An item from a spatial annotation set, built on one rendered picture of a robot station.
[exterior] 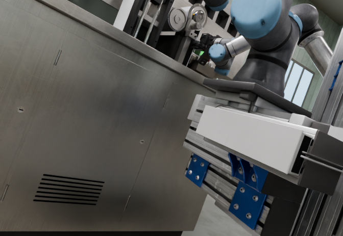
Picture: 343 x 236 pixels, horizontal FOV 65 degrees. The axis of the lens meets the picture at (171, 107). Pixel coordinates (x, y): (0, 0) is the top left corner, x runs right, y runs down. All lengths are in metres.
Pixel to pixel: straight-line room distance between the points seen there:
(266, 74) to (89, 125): 0.66
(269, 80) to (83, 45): 0.63
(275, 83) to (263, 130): 0.30
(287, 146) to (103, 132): 0.79
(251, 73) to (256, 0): 0.19
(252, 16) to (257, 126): 0.28
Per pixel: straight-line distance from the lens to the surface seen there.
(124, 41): 1.04
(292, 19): 0.82
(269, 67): 0.76
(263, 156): 0.46
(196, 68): 1.60
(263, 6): 0.67
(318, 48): 1.36
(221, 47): 1.24
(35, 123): 1.01
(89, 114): 1.05
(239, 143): 0.51
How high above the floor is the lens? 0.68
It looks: 1 degrees up
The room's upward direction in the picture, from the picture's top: 21 degrees clockwise
